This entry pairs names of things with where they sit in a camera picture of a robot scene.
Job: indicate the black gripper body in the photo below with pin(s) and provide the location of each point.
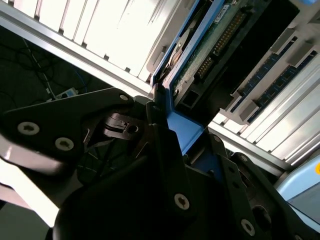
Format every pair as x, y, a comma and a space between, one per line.
125, 212

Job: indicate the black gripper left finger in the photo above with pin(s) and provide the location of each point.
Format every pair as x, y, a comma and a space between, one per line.
50, 120

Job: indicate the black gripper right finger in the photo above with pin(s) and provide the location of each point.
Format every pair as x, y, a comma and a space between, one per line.
241, 207

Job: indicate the hard disk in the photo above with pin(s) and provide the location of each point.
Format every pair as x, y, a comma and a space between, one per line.
212, 50

